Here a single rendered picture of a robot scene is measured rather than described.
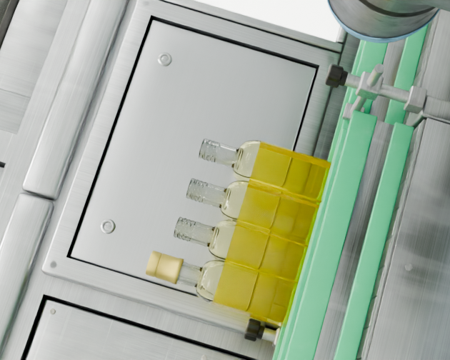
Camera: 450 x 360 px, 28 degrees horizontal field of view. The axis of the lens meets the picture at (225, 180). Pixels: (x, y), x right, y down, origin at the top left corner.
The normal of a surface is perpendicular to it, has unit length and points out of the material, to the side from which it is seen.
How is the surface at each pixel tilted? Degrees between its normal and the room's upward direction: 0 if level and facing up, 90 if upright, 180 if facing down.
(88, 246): 90
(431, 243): 90
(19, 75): 90
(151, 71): 90
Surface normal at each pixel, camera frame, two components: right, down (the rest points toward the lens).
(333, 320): 0.05, -0.26
